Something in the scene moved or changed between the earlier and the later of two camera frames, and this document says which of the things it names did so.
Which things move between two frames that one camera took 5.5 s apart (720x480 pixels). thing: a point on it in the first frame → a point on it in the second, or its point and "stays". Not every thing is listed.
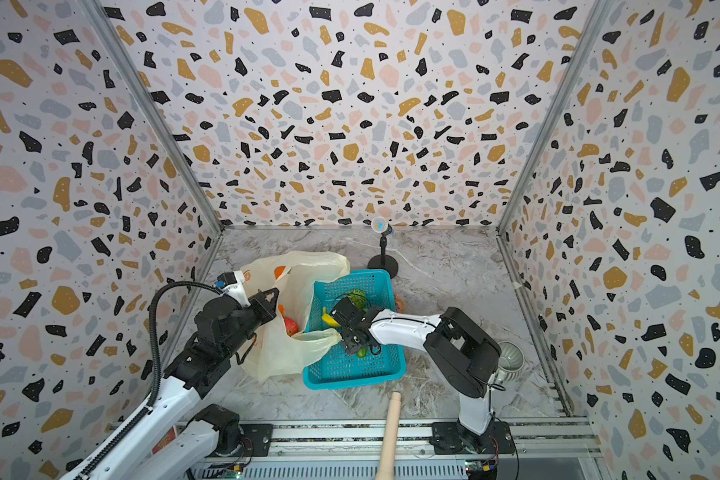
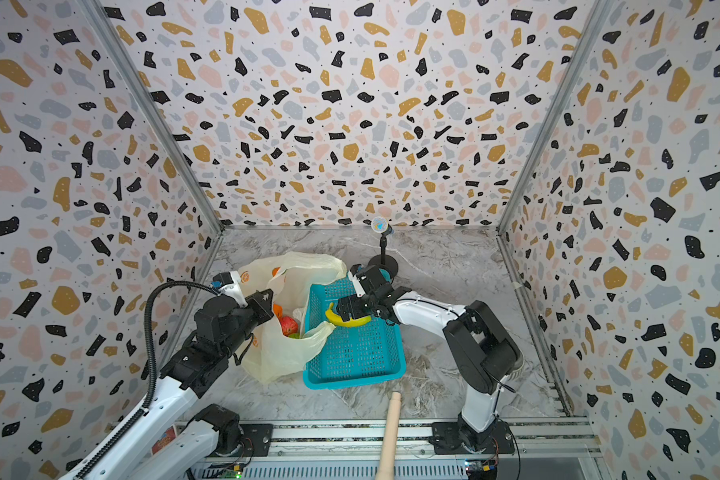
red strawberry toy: [291, 326] stays
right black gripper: [353, 324] → [360, 303]
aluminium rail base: [353, 450] stays
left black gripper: [266, 310] stays
